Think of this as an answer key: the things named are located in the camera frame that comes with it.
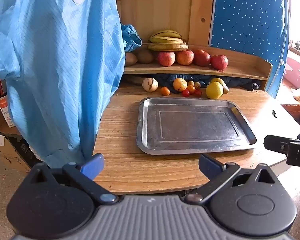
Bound brown kiwi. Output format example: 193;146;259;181
136;49;155;64
125;52;138;66

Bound yellow banana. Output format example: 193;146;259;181
150;30;182;39
149;35;187;43

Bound dark red apple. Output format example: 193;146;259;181
210;55;228;71
193;49;211;67

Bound yellow spotted round fruit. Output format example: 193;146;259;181
173;78;188;92

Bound blue white dotted board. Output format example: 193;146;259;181
209;0;290;98

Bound dark blue quilted jacket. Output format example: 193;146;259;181
150;73;260;92

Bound striped cream pepino melon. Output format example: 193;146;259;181
142;77;158;92

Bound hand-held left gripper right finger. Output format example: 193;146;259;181
184;154;278;198

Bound metal tray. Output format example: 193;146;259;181
136;97;257;155

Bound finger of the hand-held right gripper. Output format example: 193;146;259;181
287;142;300;167
264;135;290;153

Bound wooden back panel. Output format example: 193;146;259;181
120;0;215;48

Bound brown spotted banana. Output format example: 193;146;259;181
147;42;189;52

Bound red yellow apple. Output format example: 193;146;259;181
176;50;194;66
157;51;176;67

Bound wooden shelf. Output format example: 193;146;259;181
122;42;273;81

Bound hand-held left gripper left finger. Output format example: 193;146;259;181
25;153;118;198

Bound white box orange label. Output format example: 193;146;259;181
0;92;17;128

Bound blue elastic shoe cover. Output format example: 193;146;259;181
121;24;142;53

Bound cardboard box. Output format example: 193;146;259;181
0;120;39;173

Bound light blue coat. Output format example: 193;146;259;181
0;0;127;168

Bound yellow lemon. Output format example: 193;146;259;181
206;81;224;99

